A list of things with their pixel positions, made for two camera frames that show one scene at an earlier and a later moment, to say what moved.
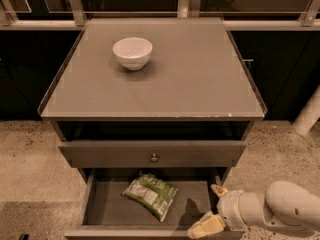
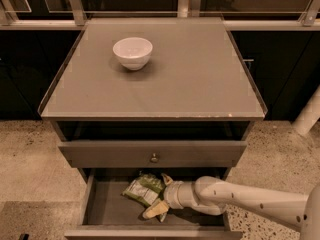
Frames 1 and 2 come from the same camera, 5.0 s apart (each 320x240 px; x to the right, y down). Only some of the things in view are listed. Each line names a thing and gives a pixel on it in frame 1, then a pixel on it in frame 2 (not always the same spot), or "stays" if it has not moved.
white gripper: [229, 205] to [170, 195]
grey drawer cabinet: [160, 109] stays
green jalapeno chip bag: [157, 195] stays
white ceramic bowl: [133, 52] stays
